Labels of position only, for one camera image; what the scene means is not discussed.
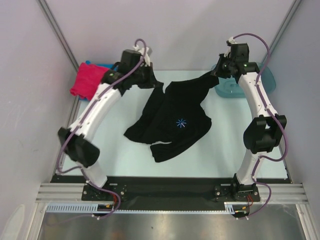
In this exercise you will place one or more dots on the right white cable duct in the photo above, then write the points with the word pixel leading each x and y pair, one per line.
pixel 240 207

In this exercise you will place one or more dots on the left aluminium corner post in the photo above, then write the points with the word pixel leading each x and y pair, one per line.
pixel 49 16

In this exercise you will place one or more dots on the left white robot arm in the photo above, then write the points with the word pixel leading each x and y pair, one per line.
pixel 134 68

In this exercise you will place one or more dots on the aluminium corner post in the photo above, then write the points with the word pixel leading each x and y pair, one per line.
pixel 49 16
pixel 276 18

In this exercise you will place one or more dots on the blue folded t shirt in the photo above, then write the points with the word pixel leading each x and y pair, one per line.
pixel 100 65

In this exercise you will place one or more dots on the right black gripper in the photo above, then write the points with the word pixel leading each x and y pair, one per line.
pixel 217 72

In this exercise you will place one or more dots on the black t shirt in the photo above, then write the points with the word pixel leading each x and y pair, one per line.
pixel 173 119

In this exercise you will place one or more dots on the pink folded t shirt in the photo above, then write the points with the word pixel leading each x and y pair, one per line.
pixel 86 80

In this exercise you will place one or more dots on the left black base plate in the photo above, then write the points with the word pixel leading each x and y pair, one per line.
pixel 90 193

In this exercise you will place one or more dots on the teal plastic bin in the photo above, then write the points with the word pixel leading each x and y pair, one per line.
pixel 228 88

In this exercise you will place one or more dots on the right aluminium corner post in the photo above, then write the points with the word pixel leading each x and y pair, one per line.
pixel 276 18

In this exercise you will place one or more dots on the white cable duct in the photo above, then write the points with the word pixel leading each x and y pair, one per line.
pixel 79 208
pixel 240 207

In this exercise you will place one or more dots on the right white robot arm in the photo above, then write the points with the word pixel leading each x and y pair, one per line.
pixel 265 131

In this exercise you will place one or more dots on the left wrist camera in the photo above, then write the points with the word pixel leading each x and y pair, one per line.
pixel 146 52

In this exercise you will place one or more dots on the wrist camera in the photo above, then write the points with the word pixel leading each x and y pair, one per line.
pixel 231 41
pixel 146 52

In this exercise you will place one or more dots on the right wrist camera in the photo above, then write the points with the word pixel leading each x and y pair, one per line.
pixel 231 41

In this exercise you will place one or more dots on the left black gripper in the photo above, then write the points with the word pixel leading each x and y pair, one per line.
pixel 151 82

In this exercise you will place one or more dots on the left white cable duct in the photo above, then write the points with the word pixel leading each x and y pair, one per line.
pixel 79 208

